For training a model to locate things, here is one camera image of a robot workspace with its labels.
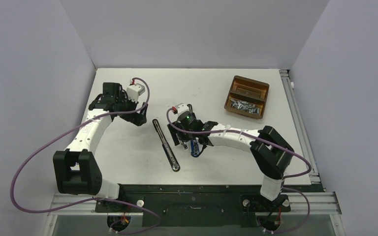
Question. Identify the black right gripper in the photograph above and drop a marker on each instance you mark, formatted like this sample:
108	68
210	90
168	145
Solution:
177	137

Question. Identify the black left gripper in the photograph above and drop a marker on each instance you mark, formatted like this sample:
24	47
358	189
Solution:
137	119

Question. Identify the black stapler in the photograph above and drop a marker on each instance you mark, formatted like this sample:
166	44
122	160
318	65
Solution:
166	147

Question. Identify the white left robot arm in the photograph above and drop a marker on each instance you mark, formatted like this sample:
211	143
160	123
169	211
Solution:
76	168

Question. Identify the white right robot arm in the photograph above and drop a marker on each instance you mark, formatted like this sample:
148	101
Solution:
270	150

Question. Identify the pile of staple strips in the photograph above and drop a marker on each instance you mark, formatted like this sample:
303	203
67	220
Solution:
244	106

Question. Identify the brown wooden tray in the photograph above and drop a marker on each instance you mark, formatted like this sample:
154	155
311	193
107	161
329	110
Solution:
246	89

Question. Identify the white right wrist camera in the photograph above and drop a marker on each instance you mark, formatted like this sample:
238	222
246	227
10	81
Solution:
182	108

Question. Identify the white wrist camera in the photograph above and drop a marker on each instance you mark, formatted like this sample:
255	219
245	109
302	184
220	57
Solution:
182	108
135	90

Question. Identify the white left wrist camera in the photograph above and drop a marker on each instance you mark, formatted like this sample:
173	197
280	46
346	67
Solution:
135	90

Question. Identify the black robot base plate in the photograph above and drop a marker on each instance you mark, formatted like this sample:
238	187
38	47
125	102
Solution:
205	205

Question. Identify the aluminium side rail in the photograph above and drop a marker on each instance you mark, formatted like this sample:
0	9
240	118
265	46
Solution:
321	203

